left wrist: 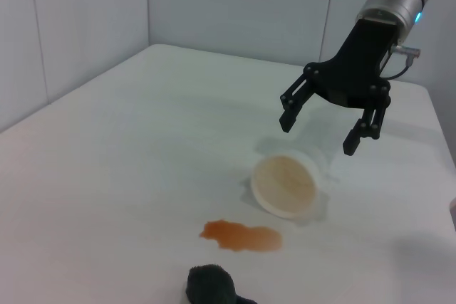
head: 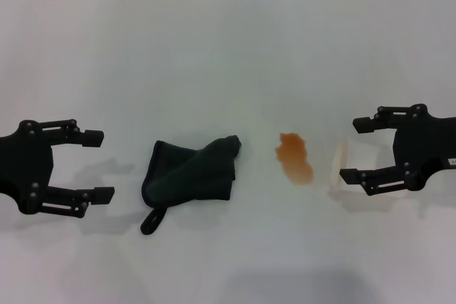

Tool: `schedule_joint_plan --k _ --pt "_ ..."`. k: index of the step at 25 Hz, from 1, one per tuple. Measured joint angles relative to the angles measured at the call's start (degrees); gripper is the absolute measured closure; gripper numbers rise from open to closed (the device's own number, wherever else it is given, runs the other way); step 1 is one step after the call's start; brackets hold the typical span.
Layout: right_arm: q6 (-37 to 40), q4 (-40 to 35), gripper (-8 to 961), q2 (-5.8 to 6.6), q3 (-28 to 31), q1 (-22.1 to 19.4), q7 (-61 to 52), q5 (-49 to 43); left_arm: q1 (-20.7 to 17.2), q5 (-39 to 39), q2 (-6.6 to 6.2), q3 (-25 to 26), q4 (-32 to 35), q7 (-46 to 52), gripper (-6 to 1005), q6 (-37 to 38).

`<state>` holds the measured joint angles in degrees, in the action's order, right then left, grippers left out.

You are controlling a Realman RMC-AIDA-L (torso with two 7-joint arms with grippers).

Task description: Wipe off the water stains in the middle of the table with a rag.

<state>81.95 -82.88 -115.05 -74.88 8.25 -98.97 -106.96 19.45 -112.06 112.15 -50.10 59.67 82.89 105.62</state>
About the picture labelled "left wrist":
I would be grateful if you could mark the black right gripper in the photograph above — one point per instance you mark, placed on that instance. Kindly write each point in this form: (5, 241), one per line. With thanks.
(356, 69)

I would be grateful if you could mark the white paper cup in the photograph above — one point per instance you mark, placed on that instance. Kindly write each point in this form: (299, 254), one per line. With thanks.
(285, 186)

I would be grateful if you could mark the dark terry rag with loop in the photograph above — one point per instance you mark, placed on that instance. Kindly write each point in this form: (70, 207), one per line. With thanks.
(210, 282)

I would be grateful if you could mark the orange-brown liquid stain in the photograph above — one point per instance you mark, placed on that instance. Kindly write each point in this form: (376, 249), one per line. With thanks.
(242, 236)

